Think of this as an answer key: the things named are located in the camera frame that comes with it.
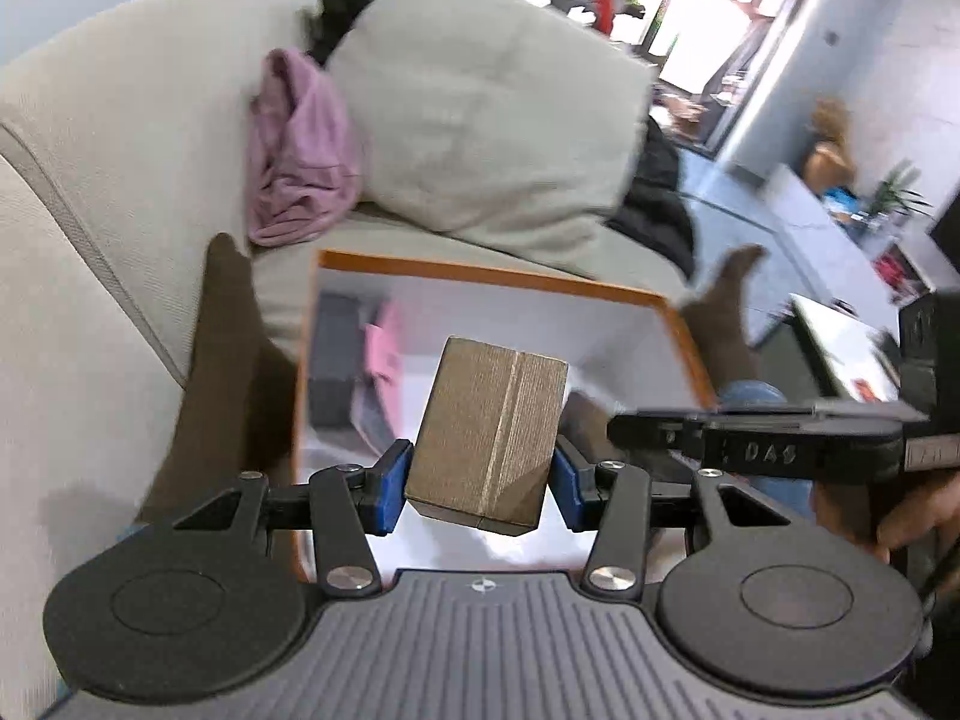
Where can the black flat item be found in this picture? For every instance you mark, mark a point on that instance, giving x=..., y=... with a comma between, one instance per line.
x=334, y=360

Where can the pink crumpled cloth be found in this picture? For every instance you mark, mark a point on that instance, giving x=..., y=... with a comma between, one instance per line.
x=300, y=157

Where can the beige sofa cushion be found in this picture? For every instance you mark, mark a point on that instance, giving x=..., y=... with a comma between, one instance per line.
x=487, y=105

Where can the beige fabric sofa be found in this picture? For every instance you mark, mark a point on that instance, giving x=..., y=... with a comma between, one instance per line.
x=112, y=165

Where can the person's left leg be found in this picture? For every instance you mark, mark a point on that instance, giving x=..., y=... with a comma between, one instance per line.
x=225, y=375

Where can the green potted plant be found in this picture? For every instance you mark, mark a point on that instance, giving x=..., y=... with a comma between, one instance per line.
x=896, y=199

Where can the brown doll figure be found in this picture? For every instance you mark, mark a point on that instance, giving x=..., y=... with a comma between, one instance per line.
x=831, y=142

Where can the grey coffee table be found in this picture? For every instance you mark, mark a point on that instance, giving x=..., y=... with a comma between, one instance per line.
x=821, y=240

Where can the white flat board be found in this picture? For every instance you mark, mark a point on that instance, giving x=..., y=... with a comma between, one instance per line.
x=847, y=349

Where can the black jacket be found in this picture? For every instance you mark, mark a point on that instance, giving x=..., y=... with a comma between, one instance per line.
x=656, y=195

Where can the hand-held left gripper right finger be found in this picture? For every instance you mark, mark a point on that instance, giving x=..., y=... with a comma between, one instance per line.
x=568, y=489

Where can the person's leg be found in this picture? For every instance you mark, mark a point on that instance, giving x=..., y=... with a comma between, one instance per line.
x=225, y=375
x=720, y=322

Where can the pink packaged item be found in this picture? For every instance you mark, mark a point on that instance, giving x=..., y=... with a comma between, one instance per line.
x=384, y=349

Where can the person's right leg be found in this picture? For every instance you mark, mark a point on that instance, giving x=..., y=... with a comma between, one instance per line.
x=720, y=322

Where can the black cloth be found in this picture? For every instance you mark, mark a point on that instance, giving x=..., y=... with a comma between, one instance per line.
x=349, y=4

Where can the person's right hand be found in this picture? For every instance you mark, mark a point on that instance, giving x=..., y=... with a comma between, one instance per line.
x=926, y=517

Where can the small brown cardboard box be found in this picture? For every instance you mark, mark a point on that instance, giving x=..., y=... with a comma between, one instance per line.
x=480, y=435

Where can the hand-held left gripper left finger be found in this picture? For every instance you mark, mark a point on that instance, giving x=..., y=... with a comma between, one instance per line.
x=391, y=491

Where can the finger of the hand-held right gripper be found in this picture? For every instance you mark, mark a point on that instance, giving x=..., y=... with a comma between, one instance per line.
x=757, y=442

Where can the orange storage box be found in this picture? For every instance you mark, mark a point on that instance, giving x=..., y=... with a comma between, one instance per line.
x=525, y=315

